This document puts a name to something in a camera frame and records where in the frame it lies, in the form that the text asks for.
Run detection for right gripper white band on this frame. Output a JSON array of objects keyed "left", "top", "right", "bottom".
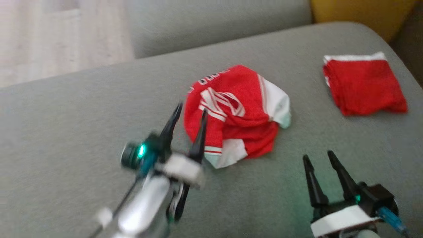
[{"left": 303, "top": 150, "right": 399, "bottom": 238}]

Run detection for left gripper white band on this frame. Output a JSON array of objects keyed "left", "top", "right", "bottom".
[{"left": 121, "top": 102, "right": 208, "bottom": 189}]

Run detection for red and white jersey shirt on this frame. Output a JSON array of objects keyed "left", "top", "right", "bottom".
[{"left": 183, "top": 64, "right": 292, "bottom": 169}]

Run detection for red shorts with white stripes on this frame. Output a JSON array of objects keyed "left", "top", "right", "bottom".
[{"left": 323, "top": 51, "right": 408, "bottom": 116}]

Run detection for large grey sofa seat cushion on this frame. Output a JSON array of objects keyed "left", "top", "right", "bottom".
[{"left": 0, "top": 22, "right": 423, "bottom": 238}]

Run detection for mustard yellow cushion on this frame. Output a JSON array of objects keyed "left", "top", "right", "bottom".
[{"left": 310, "top": 0, "right": 417, "bottom": 43}]

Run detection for blue cable plug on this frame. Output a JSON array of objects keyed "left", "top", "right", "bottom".
[{"left": 377, "top": 207, "right": 409, "bottom": 237}]

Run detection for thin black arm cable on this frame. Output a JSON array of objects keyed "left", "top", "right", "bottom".
[
  {"left": 167, "top": 182, "right": 191, "bottom": 222},
  {"left": 89, "top": 178, "right": 141, "bottom": 238}
]

